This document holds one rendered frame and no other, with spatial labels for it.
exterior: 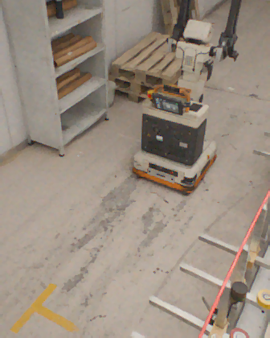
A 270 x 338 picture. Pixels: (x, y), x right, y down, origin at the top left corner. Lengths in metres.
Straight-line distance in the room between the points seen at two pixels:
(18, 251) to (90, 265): 0.59
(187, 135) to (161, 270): 1.15
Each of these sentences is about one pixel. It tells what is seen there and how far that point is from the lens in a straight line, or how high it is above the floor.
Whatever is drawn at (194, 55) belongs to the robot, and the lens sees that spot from 3.75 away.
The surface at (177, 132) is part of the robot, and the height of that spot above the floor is 0.61.
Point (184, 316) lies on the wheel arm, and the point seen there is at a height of 0.86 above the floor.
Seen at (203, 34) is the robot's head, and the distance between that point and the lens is 3.74.
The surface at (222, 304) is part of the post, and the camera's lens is 1.95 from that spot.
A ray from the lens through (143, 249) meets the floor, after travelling 3.46.
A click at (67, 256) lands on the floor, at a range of 3.45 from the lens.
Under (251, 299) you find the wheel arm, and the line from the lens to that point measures 2.20.
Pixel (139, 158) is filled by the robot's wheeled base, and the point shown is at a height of 0.26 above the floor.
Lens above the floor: 2.56
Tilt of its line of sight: 36 degrees down
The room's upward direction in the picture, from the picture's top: 1 degrees clockwise
